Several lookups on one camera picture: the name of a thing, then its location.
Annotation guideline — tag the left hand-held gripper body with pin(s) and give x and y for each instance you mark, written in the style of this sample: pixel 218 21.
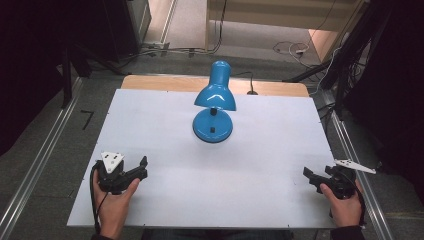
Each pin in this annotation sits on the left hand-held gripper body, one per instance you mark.
pixel 111 176

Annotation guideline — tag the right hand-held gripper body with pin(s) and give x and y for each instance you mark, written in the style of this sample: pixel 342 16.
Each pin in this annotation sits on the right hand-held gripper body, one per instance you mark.
pixel 343 183

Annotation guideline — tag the white table board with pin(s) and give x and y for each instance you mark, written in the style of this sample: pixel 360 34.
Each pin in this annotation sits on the white table board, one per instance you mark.
pixel 266 150

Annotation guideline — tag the wooden table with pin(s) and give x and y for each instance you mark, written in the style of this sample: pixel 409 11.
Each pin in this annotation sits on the wooden table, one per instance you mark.
pixel 160 83

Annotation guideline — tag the person's left hand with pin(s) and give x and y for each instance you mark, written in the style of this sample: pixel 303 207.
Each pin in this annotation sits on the person's left hand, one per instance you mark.
pixel 115 206

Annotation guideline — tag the grey power strip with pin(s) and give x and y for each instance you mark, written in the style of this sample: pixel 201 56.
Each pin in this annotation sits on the grey power strip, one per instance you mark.
pixel 156 45

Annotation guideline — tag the blue desk lamp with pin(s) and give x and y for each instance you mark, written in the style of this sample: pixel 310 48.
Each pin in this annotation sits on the blue desk lamp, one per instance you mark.
pixel 212 128

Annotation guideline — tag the black metal stand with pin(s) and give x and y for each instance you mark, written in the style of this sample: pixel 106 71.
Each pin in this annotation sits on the black metal stand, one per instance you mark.
pixel 343 66
pixel 68 76

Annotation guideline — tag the person's right hand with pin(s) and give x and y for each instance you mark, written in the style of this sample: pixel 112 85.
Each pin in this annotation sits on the person's right hand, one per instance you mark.
pixel 345 210

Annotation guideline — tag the aluminium floor rail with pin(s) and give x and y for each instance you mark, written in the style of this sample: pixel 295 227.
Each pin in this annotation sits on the aluminium floor rail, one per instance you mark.
pixel 33 166
pixel 363 193

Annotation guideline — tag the light wooden furniture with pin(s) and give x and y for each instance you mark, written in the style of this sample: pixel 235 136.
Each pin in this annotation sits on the light wooden furniture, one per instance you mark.
pixel 283 13

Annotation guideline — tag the dark cabinet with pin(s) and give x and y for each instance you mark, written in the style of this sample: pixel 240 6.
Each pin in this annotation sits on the dark cabinet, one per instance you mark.
pixel 126 30

